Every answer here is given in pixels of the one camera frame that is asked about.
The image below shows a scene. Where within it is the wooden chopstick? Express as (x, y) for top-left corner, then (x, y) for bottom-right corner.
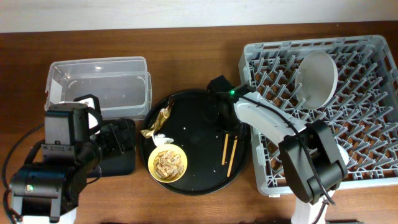
(221, 133), (229, 166)
(227, 136), (238, 177)

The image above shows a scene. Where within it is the white round plate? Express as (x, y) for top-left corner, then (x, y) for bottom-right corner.
(295, 51), (338, 110)

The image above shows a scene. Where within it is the blue cup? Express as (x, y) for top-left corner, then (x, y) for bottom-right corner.
(337, 144), (349, 170)

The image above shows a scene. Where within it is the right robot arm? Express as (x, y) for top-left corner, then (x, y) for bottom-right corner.
(205, 76), (349, 223)

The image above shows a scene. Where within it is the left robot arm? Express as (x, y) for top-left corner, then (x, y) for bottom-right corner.
(3, 102), (136, 223)

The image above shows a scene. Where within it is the grey dishwasher rack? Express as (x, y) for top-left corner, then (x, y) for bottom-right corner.
(239, 35), (397, 189)

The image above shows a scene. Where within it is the black rectangular tray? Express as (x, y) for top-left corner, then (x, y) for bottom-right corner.
(87, 133), (136, 178)

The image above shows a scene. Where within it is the crumpled white tissue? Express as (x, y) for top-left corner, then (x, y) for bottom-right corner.
(152, 134), (174, 147)

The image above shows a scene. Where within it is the clear plastic storage bin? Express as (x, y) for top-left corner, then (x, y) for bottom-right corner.
(44, 56), (152, 120)

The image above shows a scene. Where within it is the round black serving tray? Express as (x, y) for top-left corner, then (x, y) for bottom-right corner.
(142, 90), (251, 195)

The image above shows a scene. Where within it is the gold foil wrapper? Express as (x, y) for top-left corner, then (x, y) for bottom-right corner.
(141, 98), (174, 139)

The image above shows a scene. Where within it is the yellow bowl with scraps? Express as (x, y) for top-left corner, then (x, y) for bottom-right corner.
(147, 144), (188, 183)

